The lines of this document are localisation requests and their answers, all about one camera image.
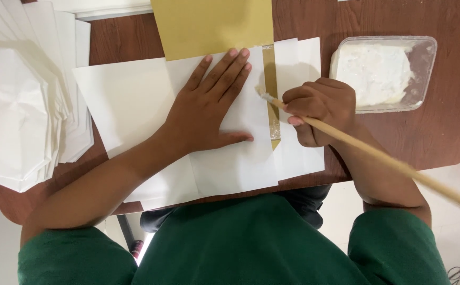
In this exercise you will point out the stack of white folded papers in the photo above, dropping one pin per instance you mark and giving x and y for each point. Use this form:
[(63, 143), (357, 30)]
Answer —
[(20, 95)]

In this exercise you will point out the person's dark trousers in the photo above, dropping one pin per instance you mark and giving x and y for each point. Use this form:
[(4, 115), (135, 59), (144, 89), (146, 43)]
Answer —
[(305, 202)]

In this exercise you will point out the wooden glue brush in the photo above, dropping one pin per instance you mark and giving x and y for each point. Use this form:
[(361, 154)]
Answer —
[(372, 152)]

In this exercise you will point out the black table leg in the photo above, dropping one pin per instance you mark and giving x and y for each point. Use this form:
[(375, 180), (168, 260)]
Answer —
[(129, 233)]

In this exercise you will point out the person's right hand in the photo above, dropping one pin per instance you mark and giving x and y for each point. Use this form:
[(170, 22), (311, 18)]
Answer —
[(321, 109)]

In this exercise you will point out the person's green shirt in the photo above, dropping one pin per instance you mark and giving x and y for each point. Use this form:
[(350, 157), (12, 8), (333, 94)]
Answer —
[(234, 245)]

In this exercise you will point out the white underlay paper sheet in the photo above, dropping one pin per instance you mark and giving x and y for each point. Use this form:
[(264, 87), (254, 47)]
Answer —
[(127, 114)]

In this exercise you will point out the person's left hand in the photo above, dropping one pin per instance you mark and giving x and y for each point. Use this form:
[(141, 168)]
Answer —
[(204, 113)]

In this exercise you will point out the gold paper sheet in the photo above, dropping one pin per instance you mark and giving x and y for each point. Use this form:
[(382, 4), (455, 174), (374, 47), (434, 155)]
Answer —
[(214, 27)]

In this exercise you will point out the white flat board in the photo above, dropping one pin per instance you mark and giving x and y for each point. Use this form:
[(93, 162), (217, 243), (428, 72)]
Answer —
[(103, 8)]

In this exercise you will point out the clear plastic glue container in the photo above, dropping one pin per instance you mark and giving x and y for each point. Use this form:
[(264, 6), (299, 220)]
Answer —
[(384, 73)]

